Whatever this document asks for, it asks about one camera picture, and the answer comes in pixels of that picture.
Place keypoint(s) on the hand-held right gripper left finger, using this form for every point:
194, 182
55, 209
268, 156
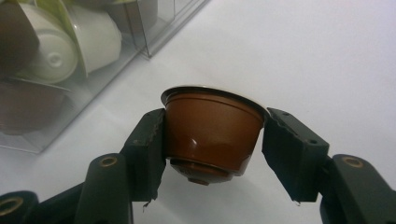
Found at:
143, 155

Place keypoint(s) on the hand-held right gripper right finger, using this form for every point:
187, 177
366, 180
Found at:
299, 155

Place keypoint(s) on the brown coffee capsule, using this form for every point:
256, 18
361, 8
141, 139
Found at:
211, 133

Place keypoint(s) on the clear plastic box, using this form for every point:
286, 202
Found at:
102, 84

